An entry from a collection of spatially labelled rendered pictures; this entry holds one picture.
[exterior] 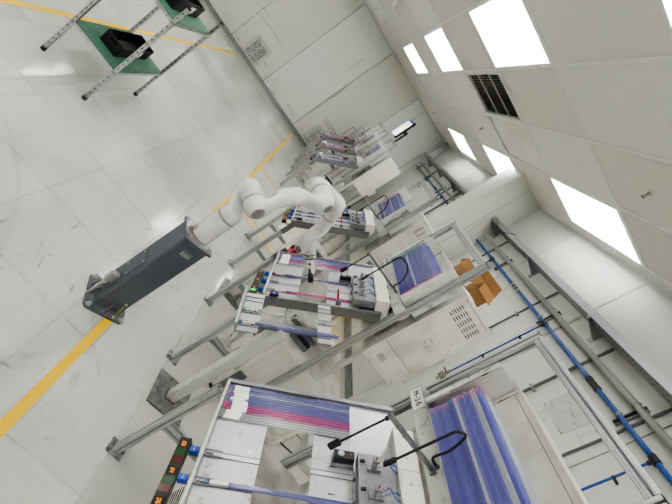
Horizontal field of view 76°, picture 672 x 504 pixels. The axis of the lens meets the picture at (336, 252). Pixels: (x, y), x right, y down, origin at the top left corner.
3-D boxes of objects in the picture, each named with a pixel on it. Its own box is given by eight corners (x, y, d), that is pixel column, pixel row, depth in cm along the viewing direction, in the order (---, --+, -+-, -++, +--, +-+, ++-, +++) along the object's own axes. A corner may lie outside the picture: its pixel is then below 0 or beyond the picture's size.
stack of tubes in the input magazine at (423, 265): (400, 294, 254) (440, 272, 248) (391, 260, 301) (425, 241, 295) (411, 310, 257) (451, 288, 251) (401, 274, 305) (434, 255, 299)
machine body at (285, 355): (203, 386, 277) (280, 341, 264) (230, 328, 342) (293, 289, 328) (264, 450, 297) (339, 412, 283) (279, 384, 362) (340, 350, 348)
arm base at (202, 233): (185, 237, 216) (213, 217, 212) (186, 214, 229) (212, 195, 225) (212, 257, 229) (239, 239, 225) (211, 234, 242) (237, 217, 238)
